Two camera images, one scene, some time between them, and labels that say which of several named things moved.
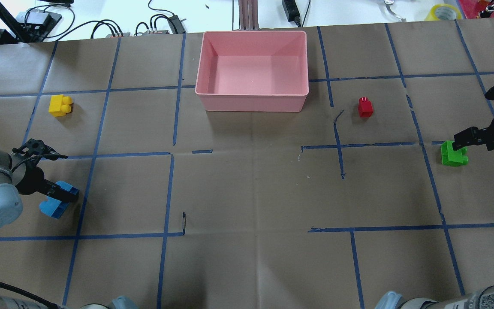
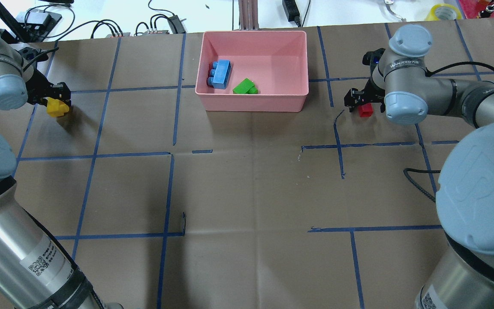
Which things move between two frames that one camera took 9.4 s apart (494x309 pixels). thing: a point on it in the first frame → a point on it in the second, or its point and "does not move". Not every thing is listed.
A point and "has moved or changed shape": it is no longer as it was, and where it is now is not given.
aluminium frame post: [248, 15] does not move
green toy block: [450, 157] has moved or changed shape
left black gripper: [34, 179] → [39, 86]
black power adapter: [291, 11] does not move
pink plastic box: [256, 71] does not move
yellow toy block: [60, 105] does not move
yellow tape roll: [432, 15] does not move
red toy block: [365, 107] does not move
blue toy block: [54, 208] → [220, 74]
